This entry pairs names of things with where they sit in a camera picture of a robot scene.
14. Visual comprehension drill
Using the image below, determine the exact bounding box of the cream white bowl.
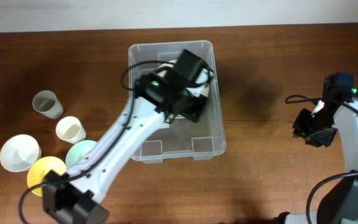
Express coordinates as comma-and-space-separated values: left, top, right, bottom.
157, 59, 211, 119

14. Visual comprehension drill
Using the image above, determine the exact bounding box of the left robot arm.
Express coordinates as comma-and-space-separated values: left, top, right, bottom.
42, 49, 214, 223

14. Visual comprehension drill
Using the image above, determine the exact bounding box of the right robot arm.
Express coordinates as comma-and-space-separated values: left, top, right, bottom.
277, 72, 358, 224

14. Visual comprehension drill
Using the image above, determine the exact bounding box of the clear plastic storage bin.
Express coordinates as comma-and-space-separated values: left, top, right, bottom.
128, 40, 226, 164

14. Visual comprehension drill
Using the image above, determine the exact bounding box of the mint green small bowl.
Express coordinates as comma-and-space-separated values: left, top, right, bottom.
65, 140, 97, 168

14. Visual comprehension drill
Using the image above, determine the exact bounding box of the cream plastic cup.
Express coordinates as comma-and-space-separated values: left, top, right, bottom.
55, 116, 86, 144

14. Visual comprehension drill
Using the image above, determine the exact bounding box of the grey plastic cup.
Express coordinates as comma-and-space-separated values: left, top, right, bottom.
32, 90, 63, 119

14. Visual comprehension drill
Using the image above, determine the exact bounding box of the yellow small bowl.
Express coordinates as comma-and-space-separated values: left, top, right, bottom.
27, 156, 67, 187

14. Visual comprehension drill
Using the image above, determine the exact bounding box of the white small bowl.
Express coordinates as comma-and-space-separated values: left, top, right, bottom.
0, 134, 42, 172

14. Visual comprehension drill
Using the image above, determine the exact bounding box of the right black cable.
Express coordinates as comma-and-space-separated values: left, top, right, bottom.
284, 95, 358, 224

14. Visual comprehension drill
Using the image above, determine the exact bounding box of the black cable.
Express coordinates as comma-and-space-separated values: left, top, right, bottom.
284, 95, 358, 224
17, 60, 214, 224

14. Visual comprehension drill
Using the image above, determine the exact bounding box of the left black cable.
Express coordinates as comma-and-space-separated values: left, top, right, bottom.
17, 60, 214, 224

